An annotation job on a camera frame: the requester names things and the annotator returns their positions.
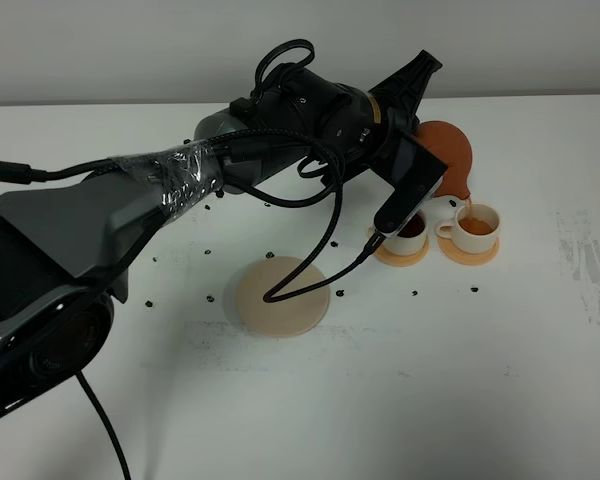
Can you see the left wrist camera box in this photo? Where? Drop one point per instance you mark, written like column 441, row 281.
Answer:
column 423, row 174

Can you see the left orange coaster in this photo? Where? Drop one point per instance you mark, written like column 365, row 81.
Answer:
column 387, row 257

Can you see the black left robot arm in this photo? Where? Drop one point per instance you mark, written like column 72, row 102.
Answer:
column 68, row 237

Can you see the brown clay teapot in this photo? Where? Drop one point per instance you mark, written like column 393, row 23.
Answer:
column 450, row 145

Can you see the right orange coaster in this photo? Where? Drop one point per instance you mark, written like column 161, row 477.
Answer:
column 461, row 257

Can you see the right white teacup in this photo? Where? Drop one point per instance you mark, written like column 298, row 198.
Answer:
column 474, row 228

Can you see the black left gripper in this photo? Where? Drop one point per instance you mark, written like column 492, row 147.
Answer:
column 392, row 108

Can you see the white teacup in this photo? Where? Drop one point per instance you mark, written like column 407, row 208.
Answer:
column 474, row 228
column 410, row 240

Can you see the orange coaster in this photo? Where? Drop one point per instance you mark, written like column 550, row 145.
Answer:
column 461, row 257
column 387, row 257

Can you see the left white teacup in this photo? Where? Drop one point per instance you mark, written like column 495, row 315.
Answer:
column 410, row 240

